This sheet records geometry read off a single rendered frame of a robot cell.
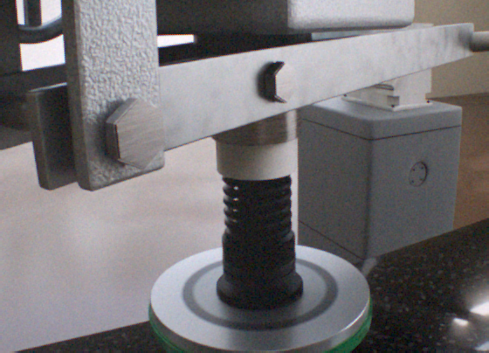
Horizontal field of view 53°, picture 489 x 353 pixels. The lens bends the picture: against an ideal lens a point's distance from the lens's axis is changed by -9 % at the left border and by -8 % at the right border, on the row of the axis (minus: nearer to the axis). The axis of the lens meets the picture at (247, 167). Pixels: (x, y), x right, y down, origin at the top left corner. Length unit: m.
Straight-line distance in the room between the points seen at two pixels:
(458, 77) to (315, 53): 7.42
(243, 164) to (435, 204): 1.34
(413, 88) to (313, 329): 1.25
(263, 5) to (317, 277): 0.31
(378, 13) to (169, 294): 0.32
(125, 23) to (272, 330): 0.29
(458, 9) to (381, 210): 6.32
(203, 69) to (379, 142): 1.20
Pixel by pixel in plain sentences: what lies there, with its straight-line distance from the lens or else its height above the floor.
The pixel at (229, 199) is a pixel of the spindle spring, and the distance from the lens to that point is 0.47.
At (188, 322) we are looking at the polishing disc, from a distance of 0.47.
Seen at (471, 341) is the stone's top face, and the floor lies 0.82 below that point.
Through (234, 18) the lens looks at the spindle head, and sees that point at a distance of 0.33.
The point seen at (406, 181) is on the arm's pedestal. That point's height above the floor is 0.65.
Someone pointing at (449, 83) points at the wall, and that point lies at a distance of 7.68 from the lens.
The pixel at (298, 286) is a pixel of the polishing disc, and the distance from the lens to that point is 0.51.
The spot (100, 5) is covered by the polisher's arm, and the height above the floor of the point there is 1.14.
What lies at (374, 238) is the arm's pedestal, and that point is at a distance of 1.59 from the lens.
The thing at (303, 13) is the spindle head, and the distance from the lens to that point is 0.32.
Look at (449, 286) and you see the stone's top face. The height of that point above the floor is 0.82.
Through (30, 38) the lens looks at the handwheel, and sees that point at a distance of 0.49.
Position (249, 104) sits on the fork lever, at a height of 1.08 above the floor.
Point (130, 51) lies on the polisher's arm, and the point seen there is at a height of 1.12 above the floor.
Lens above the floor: 1.14
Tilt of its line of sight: 16 degrees down
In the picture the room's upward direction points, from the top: 2 degrees counter-clockwise
